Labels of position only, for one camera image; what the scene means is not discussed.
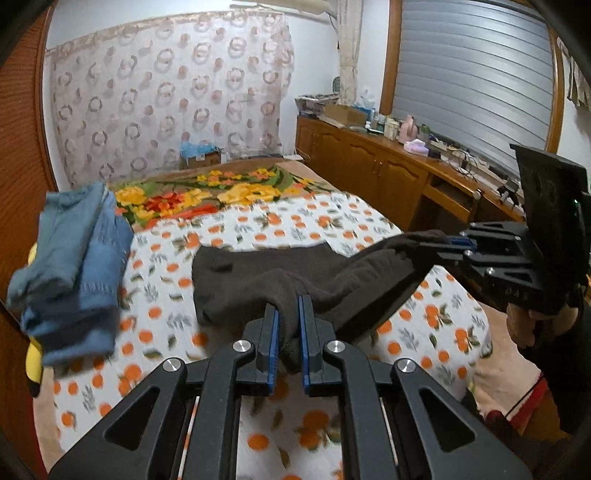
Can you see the floral blanket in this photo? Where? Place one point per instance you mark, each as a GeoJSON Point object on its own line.
{"type": "Point", "coordinates": [217, 191]}

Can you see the wooden sideboard cabinet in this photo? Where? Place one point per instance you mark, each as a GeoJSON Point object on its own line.
{"type": "Point", "coordinates": [369, 161]}

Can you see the person's right forearm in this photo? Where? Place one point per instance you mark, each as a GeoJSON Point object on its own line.
{"type": "Point", "coordinates": [572, 369]}

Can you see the green bottle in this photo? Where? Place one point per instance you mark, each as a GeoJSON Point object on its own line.
{"type": "Point", "coordinates": [423, 133]}

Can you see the cardboard box with blue cloth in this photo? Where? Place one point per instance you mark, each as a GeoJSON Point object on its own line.
{"type": "Point", "coordinates": [199, 154]}

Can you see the grey-blue jeans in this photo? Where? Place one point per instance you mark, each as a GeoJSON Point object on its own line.
{"type": "Point", "coordinates": [74, 339]}

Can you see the beige air conditioner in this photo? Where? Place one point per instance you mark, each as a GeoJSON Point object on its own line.
{"type": "Point", "coordinates": [281, 4]}

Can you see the light blue jeans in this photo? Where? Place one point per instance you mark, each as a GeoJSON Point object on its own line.
{"type": "Point", "coordinates": [60, 240]}

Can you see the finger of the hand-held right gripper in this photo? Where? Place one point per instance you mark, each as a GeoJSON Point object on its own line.
{"type": "Point", "coordinates": [455, 259]}
{"type": "Point", "coordinates": [459, 241]}

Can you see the hanging cloth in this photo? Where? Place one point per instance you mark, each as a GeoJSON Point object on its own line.
{"type": "Point", "coordinates": [579, 78]}

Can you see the person's clothing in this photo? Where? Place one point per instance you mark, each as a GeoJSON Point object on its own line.
{"type": "Point", "coordinates": [535, 401]}

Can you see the window with grey blind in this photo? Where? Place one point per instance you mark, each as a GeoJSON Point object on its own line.
{"type": "Point", "coordinates": [471, 78]}

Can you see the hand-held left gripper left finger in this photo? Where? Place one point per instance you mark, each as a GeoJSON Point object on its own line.
{"type": "Point", "coordinates": [273, 341]}

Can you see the white jar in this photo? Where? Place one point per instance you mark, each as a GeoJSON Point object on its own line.
{"type": "Point", "coordinates": [392, 129]}

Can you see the person's right hand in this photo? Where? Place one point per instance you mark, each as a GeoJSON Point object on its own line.
{"type": "Point", "coordinates": [540, 325]}

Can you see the black pants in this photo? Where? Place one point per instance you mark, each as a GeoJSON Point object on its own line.
{"type": "Point", "coordinates": [258, 281]}

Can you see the beige tied curtain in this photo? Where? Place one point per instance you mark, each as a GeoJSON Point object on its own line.
{"type": "Point", "coordinates": [348, 50]}

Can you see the yellow plush toy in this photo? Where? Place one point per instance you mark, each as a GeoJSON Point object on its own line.
{"type": "Point", "coordinates": [33, 364]}

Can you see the orange-print bed sheet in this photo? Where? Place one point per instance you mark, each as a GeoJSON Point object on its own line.
{"type": "Point", "coordinates": [258, 217]}

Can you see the pink tissue pack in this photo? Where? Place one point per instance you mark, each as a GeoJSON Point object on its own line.
{"type": "Point", "coordinates": [416, 146]}

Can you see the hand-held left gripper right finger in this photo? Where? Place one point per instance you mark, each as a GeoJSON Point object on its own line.
{"type": "Point", "coordinates": [302, 341]}

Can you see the pink bottle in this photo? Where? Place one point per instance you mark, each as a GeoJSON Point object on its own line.
{"type": "Point", "coordinates": [407, 129]}

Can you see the open cardboard box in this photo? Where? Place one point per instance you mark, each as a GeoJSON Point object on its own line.
{"type": "Point", "coordinates": [344, 115]}

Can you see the blue denim jeans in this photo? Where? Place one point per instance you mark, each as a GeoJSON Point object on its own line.
{"type": "Point", "coordinates": [108, 258]}

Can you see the wooden louvred wardrobe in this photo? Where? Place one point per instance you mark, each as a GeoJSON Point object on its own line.
{"type": "Point", "coordinates": [23, 161]}

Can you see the woven storage basket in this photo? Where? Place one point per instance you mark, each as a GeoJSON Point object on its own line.
{"type": "Point", "coordinates": [316, 104]}

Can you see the white power strip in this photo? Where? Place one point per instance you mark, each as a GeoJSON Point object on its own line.
{"type": "Point", "coordinates": [443, 144]}

